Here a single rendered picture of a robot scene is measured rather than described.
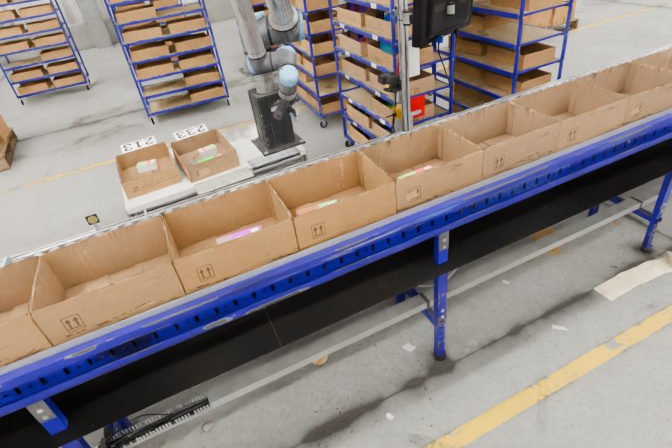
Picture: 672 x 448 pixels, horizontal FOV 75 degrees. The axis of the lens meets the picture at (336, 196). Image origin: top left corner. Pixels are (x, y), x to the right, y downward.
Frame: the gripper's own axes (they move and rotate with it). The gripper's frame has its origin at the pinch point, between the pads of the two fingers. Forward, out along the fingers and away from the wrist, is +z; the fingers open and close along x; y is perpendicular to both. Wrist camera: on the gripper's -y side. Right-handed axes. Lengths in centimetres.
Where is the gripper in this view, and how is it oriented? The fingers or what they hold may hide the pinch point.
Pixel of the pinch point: (283, 117)
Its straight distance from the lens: 244.3
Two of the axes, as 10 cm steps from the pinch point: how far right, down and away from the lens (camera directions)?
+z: -1.5, 3.6, 9.2
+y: 3.5, -8.5, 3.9
